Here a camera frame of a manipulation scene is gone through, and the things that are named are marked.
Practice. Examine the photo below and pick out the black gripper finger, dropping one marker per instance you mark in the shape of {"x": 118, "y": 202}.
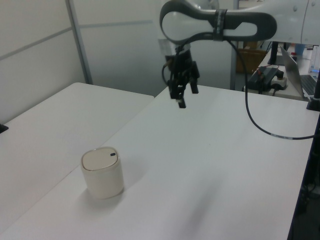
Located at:
{"x": 194, "y": 85}
{"x": 178, "y": 93}

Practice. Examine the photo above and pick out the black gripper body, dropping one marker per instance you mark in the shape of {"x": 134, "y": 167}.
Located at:
{"x": 181, "y": 61}

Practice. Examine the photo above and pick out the small cream lidded trash can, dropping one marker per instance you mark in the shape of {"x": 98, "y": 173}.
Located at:
{"x": 102, "y": 175}

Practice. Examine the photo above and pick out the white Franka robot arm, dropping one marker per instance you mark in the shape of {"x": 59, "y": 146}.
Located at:
{"x": 275, "y": 15}

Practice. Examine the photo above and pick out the brown cardboard box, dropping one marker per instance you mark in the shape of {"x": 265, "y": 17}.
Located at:
{"x": 251, "y": 60}

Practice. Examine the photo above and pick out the black electronics box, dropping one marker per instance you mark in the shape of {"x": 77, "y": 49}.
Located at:
{"x": 261, "y": 76}

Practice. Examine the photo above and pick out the white power strip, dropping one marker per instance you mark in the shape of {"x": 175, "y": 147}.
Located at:
{"x": 279, "y": 83}

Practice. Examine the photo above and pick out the black monitor stand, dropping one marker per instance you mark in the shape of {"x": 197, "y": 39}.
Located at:
{"x": 274, "y": 53}

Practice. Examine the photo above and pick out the silver laptop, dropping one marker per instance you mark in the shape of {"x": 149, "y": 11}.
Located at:
{"x": 291, "y": 70}

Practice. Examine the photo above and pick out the blue cup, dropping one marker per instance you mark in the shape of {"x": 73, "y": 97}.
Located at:
{"x": 300, "y": 49}

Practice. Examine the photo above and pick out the grey partition frame post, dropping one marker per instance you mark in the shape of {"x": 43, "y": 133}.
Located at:
{"x": 80, "y": 42}

